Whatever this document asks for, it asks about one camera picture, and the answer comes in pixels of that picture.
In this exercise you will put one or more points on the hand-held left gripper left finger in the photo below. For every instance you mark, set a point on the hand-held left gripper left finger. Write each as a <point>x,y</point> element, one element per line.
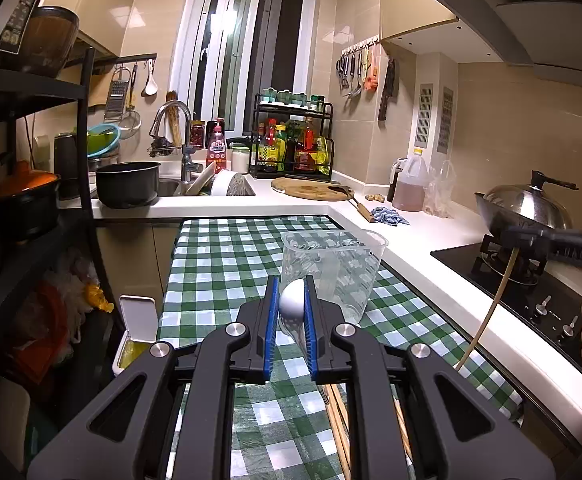
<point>270,330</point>

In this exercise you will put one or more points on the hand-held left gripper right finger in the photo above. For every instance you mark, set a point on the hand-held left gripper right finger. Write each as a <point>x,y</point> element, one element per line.
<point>311,335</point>

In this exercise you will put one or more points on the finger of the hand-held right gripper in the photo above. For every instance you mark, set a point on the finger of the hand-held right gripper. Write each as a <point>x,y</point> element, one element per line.
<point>526,242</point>

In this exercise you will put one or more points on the white egg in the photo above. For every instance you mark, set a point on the white egg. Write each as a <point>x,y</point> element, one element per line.
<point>291,300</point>

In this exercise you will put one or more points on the clear plastic container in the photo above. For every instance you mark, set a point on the clear plastic container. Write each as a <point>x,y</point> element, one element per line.
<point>341,270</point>

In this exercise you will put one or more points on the wooden chopstick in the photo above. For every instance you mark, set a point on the wooden chopstick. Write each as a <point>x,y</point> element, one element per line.
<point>403,430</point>
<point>340,435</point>
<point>492,307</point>

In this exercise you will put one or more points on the black gas stove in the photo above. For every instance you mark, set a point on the black gas stove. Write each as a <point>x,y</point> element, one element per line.
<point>521,290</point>

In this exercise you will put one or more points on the black wok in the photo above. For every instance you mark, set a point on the black wok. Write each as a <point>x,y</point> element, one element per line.
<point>486,215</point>

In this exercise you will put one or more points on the green checkered tablecloth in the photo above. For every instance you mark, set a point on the green checkered tablecloth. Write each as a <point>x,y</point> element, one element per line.
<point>221,270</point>

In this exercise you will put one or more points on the clear plastic bag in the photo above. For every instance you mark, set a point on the clear plastic bag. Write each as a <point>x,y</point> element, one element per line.
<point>441,195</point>

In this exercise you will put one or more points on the plastic oil jug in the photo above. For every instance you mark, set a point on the plastic oil jug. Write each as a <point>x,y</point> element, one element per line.
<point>413,190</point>

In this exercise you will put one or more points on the white trash bin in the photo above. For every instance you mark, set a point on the white trash bin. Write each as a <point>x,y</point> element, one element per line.
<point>138,315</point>

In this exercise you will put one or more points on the blue checkered cloth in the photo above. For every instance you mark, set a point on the blue checkered cloth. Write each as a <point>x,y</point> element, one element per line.
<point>388,216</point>

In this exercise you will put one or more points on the round wooden cutting board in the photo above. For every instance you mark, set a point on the round wooden cutting board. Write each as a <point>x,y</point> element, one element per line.
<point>306,190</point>

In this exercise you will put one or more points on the ginger pieces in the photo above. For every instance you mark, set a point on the ginger pieces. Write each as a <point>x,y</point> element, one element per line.
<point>373,197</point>

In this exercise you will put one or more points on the white plate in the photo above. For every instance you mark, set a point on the white plate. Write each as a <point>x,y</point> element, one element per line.
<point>201,180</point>

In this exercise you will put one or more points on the white jar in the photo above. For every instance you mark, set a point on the white jar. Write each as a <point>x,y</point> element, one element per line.
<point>240,160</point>

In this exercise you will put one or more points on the steel sink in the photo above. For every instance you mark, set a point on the steel sink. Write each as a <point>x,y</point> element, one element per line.
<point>171,188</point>

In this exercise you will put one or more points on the yellow plastic bag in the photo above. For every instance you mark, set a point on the yellow plastic bag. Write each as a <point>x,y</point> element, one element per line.
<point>98,300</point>

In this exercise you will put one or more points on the row of condiment bottles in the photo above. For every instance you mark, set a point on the row of condiment bottles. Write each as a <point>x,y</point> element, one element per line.
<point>271,147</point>

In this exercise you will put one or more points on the pink dish soap bottle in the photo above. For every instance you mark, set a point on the pink dish soap bottle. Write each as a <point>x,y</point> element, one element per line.
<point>216,152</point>

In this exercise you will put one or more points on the chrome faucet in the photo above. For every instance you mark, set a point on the chrome faucet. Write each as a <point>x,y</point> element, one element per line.
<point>186,155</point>

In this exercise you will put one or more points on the black cooking pot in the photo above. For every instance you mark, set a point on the black cooking pot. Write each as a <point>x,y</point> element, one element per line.
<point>126,185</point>

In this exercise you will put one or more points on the hanging cleaver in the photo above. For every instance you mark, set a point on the hanging cleaver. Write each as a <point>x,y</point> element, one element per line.
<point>387,90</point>

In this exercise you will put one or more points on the red jar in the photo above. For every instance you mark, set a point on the red jar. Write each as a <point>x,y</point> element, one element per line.
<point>198,135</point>

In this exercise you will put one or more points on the dark scrub pad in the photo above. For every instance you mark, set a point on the dark scrub pad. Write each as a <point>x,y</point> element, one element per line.
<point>163,147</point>

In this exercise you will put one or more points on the black spice rack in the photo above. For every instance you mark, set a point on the black spice rack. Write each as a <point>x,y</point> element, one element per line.
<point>291,108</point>

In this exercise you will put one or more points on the red plastic bag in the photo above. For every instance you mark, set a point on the red plastic bag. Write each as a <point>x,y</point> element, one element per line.
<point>41,330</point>

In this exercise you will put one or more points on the bundle of chopsticks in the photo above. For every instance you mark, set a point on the bundle of chopsticks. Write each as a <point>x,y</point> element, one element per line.
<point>173,120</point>

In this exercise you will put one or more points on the range hood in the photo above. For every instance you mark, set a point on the range hood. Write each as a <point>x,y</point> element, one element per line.
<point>521,10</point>

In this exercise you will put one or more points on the row of spice jars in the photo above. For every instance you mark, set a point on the row of spice jars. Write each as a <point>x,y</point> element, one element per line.
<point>286,96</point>

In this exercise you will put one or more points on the hanging metal tools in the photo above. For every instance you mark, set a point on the hanging metal tools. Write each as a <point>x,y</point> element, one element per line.
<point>355,75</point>

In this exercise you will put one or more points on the mesh strainer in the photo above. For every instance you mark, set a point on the mesh strainer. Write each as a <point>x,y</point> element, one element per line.
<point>130,125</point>

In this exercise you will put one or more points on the hanging kitchen scissors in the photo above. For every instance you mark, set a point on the hanging kitchen scissors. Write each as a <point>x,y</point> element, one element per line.
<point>342,72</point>

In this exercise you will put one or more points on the dark tall jug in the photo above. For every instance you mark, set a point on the dark tall jug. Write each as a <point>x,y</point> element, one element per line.
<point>66,170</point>

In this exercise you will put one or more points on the white ladle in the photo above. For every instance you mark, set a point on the white ladle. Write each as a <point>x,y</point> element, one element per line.
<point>150,87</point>

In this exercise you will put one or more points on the metal grater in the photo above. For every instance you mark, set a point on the metal grater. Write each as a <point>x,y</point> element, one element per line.
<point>116,95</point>

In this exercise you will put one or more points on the orange lidded pot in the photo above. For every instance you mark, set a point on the orange lidded pot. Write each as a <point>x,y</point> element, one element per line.
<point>26,185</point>

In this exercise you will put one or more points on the white framed window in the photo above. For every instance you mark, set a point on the white framed window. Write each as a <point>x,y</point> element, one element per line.
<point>241,35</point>

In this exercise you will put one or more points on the black shelf rack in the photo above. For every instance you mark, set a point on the black shelf rack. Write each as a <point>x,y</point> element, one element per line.
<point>31,92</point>

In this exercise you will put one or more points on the grey wall vent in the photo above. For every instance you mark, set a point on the grey wall vent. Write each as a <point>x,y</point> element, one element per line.
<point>445,120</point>
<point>425,115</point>

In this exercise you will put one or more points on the white hook rail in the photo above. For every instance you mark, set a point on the white hook rail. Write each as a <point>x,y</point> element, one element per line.
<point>361,45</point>

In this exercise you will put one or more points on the black wall rail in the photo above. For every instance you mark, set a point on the black wall rail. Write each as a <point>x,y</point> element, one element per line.
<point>126,59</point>

